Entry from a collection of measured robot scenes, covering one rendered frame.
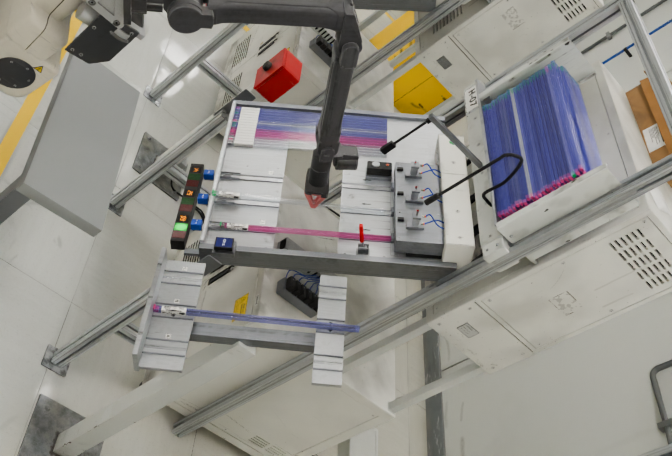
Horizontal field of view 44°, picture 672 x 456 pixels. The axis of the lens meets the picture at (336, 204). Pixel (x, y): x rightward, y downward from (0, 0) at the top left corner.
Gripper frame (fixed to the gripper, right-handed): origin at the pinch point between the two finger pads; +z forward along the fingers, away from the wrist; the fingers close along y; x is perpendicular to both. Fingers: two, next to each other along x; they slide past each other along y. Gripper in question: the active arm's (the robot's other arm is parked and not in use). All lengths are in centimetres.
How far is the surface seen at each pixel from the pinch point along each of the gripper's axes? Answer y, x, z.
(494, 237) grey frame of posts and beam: -21, -48, -16
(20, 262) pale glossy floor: 4, 90, 47
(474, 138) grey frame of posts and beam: 24, -46, -14
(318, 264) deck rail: -21.0, -3.1, 3.0
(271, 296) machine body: -8.3, 8.0, 33.6
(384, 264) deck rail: -21.1, -20.9, -0.7
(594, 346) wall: 54, -137, 109
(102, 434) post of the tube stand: -51, 50, 53
